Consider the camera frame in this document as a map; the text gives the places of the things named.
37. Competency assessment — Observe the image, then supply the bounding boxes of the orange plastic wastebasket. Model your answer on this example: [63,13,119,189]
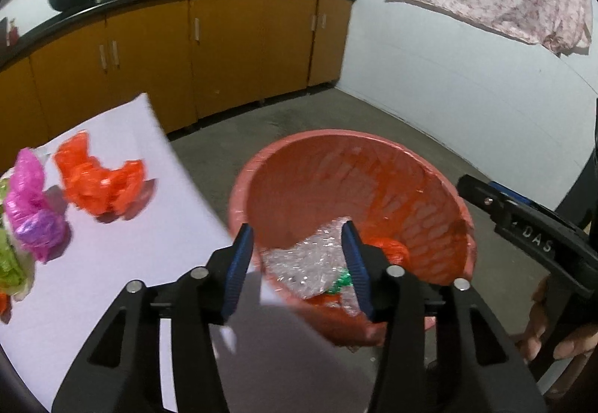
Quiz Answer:
[228,129,477,346]

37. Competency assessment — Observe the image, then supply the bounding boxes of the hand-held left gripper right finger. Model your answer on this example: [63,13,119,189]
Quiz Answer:
[340,219,547,413]

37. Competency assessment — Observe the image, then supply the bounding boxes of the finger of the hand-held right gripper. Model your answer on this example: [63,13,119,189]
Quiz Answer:
[456,174,512,227]
[488,181,561,220]

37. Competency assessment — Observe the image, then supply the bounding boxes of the orange plastic bag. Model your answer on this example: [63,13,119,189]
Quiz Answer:
[53,132,147,218]

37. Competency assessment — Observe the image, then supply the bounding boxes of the clear bubble wrap sheet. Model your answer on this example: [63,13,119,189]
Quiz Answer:
[259,217,370,315]

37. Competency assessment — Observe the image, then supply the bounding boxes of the pink plastic bag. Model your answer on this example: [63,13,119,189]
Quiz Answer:
[4,148,68,262]

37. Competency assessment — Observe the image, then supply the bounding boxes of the light green plastic bag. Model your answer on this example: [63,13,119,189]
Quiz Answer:
[0,179,36,302]

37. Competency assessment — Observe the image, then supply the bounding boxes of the orange bin liner bag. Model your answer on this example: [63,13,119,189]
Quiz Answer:
[229,130,475,343]

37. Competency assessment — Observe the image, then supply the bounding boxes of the person's right hand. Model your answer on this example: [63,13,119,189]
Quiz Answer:
[518,275,598,364]

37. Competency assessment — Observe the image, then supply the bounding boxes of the white tablecloth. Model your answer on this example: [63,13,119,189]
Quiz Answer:
[0,93,328,413]

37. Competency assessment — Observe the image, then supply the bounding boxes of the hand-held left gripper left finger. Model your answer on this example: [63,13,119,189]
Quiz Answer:
[51,224,255,413]

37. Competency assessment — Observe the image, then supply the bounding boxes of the wooden base cabinets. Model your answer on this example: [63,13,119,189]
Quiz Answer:
[0,0,353,161]

